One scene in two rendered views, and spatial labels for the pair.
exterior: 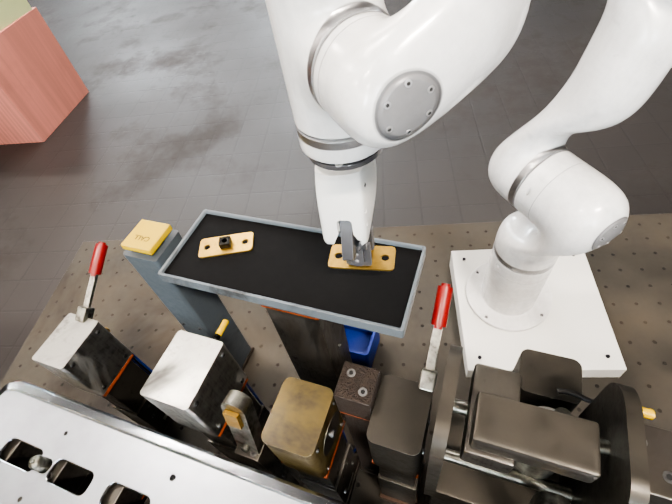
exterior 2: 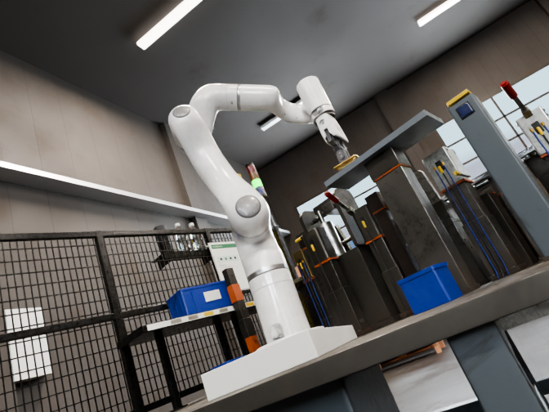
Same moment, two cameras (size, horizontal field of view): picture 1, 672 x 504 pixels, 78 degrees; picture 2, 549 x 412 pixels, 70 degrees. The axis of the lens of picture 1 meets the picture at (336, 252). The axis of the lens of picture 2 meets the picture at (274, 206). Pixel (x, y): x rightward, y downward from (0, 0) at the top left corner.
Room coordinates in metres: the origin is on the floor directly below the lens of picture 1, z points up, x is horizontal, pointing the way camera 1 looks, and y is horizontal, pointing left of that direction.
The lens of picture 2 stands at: (1.56, -0.11, 0.72)
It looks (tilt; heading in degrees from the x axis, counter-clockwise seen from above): 20 degrees up; 189
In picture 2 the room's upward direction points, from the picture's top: 23 degrees counter-clockwise
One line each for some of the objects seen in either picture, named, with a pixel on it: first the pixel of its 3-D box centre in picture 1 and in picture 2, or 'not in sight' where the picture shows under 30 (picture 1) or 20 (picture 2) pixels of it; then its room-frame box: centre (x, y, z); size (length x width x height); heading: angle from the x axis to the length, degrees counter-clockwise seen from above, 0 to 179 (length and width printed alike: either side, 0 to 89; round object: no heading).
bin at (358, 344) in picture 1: (352, 339); (430, 288); (0.47, 0.00, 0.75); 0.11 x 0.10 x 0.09; 62
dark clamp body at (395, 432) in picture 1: (403, 444); (386, 258); (0.19, -0.05, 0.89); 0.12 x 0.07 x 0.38; 152
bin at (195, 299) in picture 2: not in sight; (205, 302); (-0.22, -0.88, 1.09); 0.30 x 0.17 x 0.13; 144
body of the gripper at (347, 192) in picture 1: (350, 178); (330, 130); (0.34, -0.03, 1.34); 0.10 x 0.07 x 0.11; 161
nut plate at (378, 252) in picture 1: (361, 255); (345, 161); (0.34, -0.03, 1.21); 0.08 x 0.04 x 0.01; 71
